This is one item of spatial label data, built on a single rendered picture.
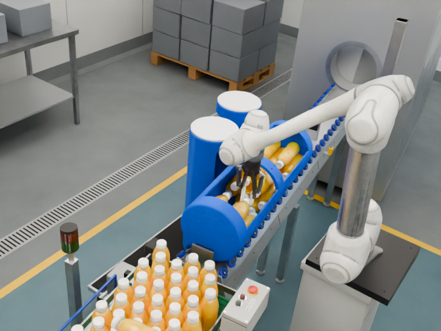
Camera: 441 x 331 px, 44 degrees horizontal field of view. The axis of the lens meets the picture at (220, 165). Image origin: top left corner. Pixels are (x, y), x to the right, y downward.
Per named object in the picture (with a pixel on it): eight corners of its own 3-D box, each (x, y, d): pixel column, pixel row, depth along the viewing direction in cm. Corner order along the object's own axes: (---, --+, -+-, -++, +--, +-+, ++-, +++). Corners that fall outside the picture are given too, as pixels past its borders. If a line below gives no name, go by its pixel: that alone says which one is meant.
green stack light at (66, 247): (83, 245, 204) (82, 236, 201) (71, 256, 199) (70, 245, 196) (69, 240, 206) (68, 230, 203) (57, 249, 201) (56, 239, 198)
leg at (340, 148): (331, 204, 436) (348, 136, 402) (329, 207, 432) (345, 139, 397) (324, 201, 438) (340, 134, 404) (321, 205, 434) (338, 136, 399)
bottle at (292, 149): (296, 156, 288) (283, 173, 273) (285, 148, 289) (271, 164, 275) (302, 146, 283) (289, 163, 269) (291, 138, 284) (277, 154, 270)
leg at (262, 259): (266, 271, 366) (279, 196, 332) (262, 276, 362) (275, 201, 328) (258, 268, 368) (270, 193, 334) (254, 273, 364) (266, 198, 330)
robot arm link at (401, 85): (359, 77, 192) (347, 93, 182) (409, 60, 180) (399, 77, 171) (374, 109, 196) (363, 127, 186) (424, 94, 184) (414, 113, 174)
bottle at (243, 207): (225, 219, 224) (245, 194, 237) (214, 225, 229) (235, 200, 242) (236, 232, 225) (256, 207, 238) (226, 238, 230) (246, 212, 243)
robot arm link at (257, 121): (249, 136, 230) (233, 148, 220) (252, 102, 221) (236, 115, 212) (271, 144, 226) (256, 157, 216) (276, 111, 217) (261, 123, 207)
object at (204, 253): (213, 272, 231) (215, 249, 224) (210, 275, 229) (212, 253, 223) (192, 263, 235) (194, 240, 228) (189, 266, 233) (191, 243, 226)
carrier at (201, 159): (178, 257, 349) (223, 263, 348) (186, 138, 301) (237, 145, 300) (186, 228, 373) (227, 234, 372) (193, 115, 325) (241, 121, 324)
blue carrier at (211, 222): (310, 173, 295) (315, 127, 280) (239, 271, 228) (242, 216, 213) (261, 159, 306) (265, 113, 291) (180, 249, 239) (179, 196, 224)
